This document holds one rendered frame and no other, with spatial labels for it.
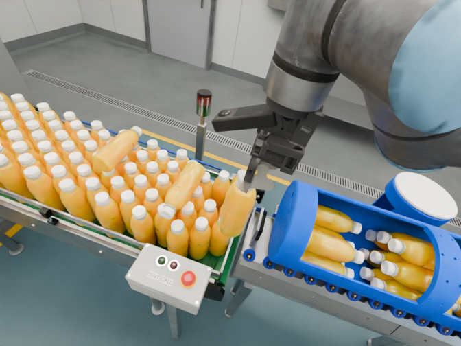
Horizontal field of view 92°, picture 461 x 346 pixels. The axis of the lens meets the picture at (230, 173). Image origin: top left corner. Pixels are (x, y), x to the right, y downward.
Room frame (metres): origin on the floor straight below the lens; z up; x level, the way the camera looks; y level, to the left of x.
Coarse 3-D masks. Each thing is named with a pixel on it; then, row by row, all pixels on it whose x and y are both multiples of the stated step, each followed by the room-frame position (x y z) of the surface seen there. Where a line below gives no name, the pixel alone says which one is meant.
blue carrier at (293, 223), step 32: (288, 192) 0.53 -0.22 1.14; (320, 192) 0.49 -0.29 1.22; (288, 224) 0.36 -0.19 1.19; (384, 224) 0.53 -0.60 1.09; (416, 224) 0.45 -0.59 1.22; (288, 256) 0.30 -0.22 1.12; (448, 256) 0.36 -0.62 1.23; (352, 288) 0.27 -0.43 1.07; (448, 288) 0.28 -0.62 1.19; (448, 320) 0.24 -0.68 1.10
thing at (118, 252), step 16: (0, 208) 0.36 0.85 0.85; (16, 208) 0.35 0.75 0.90; (32, 208) 0.37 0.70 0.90; (32, 224) 0.34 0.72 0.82; (48, 224) 0.33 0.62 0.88; (64, 224) 0.33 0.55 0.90; (0, 240) 0.43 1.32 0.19; (64, 240) 0.32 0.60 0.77; (80, 240) 0.31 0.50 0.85; (96, 240) 0.30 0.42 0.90; (112, 240) 0.32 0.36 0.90; (112, 256) 0.29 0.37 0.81; (128, 256) 0.28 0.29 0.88; (208, 288) 0.24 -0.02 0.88; (160, 304) 0.30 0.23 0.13
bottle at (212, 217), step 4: (216, 208) 0.44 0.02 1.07; (200, 212) 0.41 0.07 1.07; (204, 212) 0.41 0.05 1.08; (208, 212) 0.41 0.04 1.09; (212, 212) 0.41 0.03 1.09; (216, 212) 0.42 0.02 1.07; (200, 216) 0.40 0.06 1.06; (204, 216) 0.40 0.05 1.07; (208, 216) 0.40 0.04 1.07; (212, 216) 0.41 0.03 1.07; (216, 216) 0.42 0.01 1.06; (208, 220) 0.39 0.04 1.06; (212, 220) 0.40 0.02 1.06; (216, 220) 0.41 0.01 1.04; (212, 224) 0.40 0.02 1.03
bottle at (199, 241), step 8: (208, 224) 0.37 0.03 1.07; (192, 232) 0.34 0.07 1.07; (200, 232) 0.34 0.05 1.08; (208, 232) 0.35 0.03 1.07; (192, 240) 0.32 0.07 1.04; (200, 240) 0.32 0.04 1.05; (208, 240) 0.34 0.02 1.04; (192, 248) 0.32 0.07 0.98; (200, 248) 0.32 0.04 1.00; (208, 248) 0.35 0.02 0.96; (192, 256) 0.32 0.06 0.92; (200, 256) 0.32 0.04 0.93
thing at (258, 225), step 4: (260, 212) 0.49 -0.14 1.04; (264, 212) 0.49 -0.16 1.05; (260, 216) 0.46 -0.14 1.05; (264, 216) 0.47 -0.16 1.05; (256, 220) 0.50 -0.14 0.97; (260, 220) 0.45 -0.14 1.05; (264, 220) 0.45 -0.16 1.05; (256, 224) 0.46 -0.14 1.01; (260, 224) 0.43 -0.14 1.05; (256, 228) 0.42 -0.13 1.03; (260, 228) 0.42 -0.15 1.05; (252, 232) 0.45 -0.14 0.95; (256, 232) 0.41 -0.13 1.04; (260, 232) 0.41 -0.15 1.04; (252, 236) 0.41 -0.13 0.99; (256, 236) 0.41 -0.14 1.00; (252, 240) 0.41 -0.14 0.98
